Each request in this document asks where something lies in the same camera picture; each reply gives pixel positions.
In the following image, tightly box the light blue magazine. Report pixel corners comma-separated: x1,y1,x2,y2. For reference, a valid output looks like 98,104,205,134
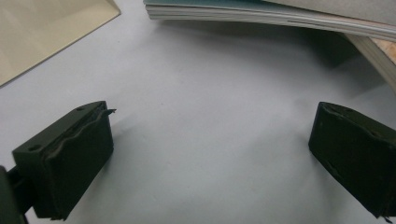
143,0,396,42

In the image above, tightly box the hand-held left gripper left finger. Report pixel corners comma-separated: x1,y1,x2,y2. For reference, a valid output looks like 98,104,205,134
11,100,117,221

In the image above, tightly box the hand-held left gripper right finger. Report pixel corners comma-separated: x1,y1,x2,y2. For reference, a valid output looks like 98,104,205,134
307,101,396,219

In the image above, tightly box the dark grey magazine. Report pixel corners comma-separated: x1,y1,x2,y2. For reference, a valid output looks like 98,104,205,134
262,0,396,27

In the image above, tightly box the beige metal bookend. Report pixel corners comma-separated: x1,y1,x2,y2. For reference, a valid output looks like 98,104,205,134
0,0,121,88

